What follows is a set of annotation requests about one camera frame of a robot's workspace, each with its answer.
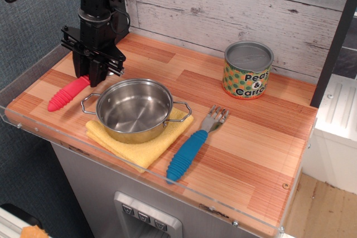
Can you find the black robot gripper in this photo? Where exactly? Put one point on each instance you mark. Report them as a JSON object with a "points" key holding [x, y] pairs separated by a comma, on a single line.
{"points": [[94, 47]]}

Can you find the red handled metal spoon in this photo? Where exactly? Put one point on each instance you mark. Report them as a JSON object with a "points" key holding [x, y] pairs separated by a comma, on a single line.
{"points": [[65, 95]]}

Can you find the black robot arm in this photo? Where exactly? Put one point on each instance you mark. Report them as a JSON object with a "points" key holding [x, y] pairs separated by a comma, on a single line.
{"points": [[97, 8]]}

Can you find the stainless steel pot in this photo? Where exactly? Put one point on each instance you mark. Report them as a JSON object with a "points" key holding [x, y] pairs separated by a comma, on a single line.
{"points": [[134, 111]]}

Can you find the clear acrylic table guard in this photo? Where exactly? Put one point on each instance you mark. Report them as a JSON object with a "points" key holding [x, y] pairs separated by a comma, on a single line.
{"points": [[247, 170]]}

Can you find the yellow folded cloth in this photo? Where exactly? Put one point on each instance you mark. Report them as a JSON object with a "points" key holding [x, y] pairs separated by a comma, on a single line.
{"points": [[140, 156]]}

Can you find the grey toy fridge cabinet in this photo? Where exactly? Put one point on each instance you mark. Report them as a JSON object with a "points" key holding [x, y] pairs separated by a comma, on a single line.
{"points": [[118, 205]]}

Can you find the peas and carrots can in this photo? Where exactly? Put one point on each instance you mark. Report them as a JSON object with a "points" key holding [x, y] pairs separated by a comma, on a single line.
{"points": [[247, 66]]}

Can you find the orange object bottom left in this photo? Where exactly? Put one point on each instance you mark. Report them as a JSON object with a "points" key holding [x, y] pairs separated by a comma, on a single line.
{"points": [[33, 232]]}

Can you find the white toy sink unit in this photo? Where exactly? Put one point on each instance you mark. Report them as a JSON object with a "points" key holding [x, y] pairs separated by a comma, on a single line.
{"points": [[330, 155]]}

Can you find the blue handled metal fork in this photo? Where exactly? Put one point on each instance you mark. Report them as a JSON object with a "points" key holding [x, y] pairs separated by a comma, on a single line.
{"points": [[184, 157]]}

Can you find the dark right support post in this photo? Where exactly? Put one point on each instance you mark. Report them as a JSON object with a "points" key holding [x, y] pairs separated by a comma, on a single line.
{"points": [[332, 56]]}

